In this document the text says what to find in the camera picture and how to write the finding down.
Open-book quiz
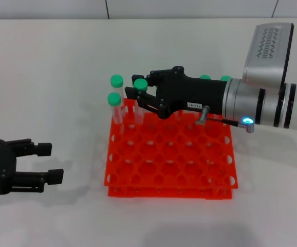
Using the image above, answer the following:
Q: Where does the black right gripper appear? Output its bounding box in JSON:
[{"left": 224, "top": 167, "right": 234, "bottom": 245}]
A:
[{"left": 124, "top": 66, "right": 229, "bottom": 120}]

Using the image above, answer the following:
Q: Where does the clear tube green cap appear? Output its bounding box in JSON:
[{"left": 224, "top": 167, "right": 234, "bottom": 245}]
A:
[{"left": 133, "top": 78, "right": 149, "bottom": 126}]

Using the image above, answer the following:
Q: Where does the orange test tube rack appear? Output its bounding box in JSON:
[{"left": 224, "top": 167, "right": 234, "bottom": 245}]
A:
[{"left": 103, "top": 97, "right": 239, "bottom": 200}]

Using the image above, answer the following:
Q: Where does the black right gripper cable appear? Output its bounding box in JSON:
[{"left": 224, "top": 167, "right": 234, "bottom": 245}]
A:
[{"left": 194, "top": 104, "right": 255, "bottom": 133}]

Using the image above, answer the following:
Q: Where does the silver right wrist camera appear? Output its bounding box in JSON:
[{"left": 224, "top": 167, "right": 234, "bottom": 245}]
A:
[{"left": 242, "top": 23, "right": 295, "bottom": 89}]

